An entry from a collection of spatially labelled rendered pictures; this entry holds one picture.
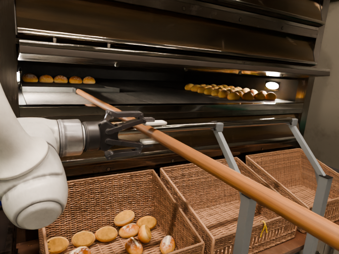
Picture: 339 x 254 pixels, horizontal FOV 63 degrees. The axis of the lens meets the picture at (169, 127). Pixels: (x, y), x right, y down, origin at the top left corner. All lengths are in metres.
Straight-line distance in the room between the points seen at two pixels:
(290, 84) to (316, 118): 2.39
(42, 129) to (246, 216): 0.75
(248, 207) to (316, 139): 3.66
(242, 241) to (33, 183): 0.81
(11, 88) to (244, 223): 1.00
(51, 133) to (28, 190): 0.19
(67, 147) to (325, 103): 4.17
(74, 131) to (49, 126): 0.05
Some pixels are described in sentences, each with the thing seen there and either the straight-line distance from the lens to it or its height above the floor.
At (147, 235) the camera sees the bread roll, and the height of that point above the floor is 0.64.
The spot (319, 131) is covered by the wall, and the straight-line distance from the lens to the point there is 4.62.
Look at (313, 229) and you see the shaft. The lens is 0.45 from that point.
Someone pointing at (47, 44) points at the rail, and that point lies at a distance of 1.07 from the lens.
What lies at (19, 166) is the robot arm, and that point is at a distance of 0.51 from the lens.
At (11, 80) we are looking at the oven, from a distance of 1.21.
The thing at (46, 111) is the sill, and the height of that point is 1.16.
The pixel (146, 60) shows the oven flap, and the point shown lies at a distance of 1.17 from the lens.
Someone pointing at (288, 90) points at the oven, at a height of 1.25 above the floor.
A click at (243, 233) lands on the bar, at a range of 1.11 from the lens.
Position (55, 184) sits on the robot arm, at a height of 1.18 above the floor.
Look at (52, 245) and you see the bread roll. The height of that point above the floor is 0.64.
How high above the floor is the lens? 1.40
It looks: 13 degrees down
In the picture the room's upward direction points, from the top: 5 degrees clockwise
